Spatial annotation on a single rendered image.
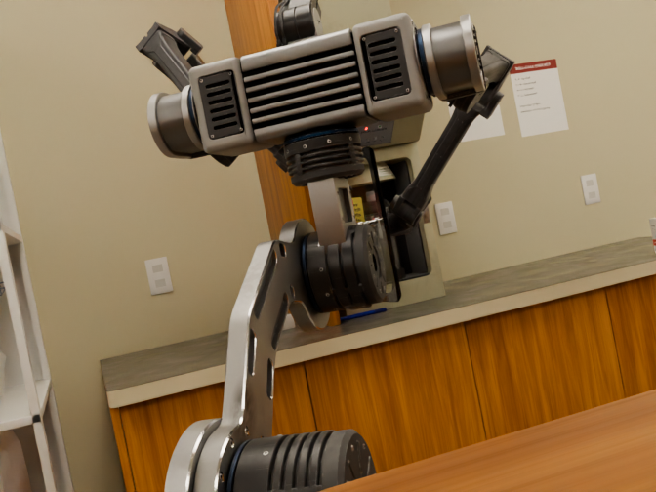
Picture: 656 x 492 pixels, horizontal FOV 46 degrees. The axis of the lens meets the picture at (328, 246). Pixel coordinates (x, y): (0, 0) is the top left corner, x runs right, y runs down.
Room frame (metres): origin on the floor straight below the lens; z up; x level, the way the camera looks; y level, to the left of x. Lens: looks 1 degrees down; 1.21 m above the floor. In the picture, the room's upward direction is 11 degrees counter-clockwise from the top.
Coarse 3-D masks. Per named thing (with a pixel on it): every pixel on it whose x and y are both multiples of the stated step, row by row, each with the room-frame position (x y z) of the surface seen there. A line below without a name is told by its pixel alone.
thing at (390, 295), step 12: (372, 156) 1.95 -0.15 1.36; (372, 168) 1.95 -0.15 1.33; (348, 180) 2.08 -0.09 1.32; (360, 180) 2.02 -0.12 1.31; (372, 180) 1.96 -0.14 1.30; (360, 192) 2.04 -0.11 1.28; (372, 192) 1.98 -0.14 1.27; (372, 204) 1.99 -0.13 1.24; (372, 216) 2.00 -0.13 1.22; (384, 216) 1.95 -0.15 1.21; (384, 228) 1.95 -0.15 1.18; (384, 240) 1.96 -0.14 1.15; (384, 252) 1.98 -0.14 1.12; (396, 288) 1.95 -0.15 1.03; (384, 300) 2.02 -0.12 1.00; (396, 300) 1.96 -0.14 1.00
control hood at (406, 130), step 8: (400, 120) 2.24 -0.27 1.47; (408, 120) 2.25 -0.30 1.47; (416, 120) 2.26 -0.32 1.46; (400, 128) 2.26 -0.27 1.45; (408, 128) 2.27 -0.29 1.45; (416, 128) 2.28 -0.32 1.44; (392, 136) 2.27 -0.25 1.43; (400, 136) 2.28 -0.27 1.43; (408, 136) 2.29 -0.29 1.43; (416, 136) 2.30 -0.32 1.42; (376, 144) 2.27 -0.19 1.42; (384, 144) 2.28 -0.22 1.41; (392, 144) 2.30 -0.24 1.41
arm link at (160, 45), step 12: (156, 24) 1.78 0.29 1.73; (144, 36) 1.79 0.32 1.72; (156, 36) 1.78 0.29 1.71; (168, 36) 1.79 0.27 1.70; (144, 48) 1.79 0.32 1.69; (156, 48) 1.77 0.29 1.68; (168, 48) 1.75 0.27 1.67; (180, 48) 1.85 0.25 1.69; (156, 60) 1.76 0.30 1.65; (168, 60) 1.74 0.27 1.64; (180, 60) 1.73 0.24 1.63; (168, 72) 1.73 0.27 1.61; (180, 72) 1.71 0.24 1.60; (180, 84) 1.70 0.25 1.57; (216, 156) 1.60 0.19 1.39
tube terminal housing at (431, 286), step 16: (400, 144) 2.32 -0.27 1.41; (416, 144) 2.34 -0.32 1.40; (384, 160) 2.31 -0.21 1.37; (400, 160) 2.38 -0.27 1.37; (416, 160) 2.34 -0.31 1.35; (416, 176) 2.33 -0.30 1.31; (432, 240) 2.34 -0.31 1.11; (432, 256) 2.34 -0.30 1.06; (432, 272) 2.33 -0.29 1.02; (400, 288) 2.30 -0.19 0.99; (416, 288) 2.31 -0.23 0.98; (432, 288) 2.33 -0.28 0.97; (384, 304) 2.28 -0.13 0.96; (400, 304) 2.30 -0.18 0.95
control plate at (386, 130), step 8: (392, 120) 2.23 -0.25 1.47; (360, 128) 2.20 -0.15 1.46; (368, 128) 2.21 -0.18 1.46; (376, 128) 2.22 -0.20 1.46; (384, 128) 2.23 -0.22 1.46; (392, 128) 2.25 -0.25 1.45; (360, 136) 2.22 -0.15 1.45; (368, 136) 2.23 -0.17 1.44; (376, 136) 2.24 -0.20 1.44; (384, 136) 2.25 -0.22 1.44; (368, 144) 2.25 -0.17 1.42
